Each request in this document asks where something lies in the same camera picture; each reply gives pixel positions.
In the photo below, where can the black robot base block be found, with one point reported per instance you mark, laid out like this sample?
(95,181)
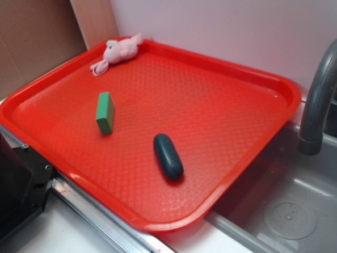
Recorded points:
(26,178)

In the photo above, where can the dark green plastic pickle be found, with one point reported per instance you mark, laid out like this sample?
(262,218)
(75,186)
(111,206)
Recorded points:
(168,157)

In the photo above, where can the red plastic tray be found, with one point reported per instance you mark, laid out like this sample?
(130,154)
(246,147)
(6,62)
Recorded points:
(218,114)

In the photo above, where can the green wooden block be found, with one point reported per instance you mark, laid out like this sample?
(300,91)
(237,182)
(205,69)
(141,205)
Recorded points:
(105,113)

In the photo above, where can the pink plush toy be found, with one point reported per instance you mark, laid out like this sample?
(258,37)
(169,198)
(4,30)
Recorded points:
(117,51)

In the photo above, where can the grey toy sink basin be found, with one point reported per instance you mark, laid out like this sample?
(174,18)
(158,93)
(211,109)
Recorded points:
(284,201)

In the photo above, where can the grey toy faucet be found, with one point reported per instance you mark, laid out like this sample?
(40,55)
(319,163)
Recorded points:
(319,115)

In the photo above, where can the brown cardboard panel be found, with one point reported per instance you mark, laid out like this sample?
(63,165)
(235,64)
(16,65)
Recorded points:
(36,37)

